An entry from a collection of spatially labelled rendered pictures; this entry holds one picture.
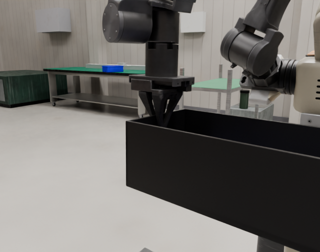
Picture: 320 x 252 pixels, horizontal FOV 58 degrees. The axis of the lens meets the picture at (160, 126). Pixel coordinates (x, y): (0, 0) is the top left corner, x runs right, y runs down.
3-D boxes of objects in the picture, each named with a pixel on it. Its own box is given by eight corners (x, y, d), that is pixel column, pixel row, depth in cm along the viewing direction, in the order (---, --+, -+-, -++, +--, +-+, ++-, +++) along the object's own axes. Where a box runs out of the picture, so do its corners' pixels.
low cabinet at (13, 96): (69, 99, 776) (66, 72, 758) (8, 108, 644) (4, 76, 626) (29, 93, 873) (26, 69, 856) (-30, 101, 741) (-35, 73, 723)
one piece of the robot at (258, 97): (261, 94, 83) (263, 54, 79) (279, 96, 80) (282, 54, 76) (247, 104, 76) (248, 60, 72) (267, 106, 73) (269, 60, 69)
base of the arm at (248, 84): (295, 62, 73) (249, 61, 80) (290, 41, 67) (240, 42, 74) (286, 92, 71) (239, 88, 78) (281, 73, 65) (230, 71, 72)
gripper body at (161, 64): (174, 90, 46) (175, 41, 44) (127, 85, 52) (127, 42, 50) (195, 87, 51) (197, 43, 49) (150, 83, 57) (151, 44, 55)
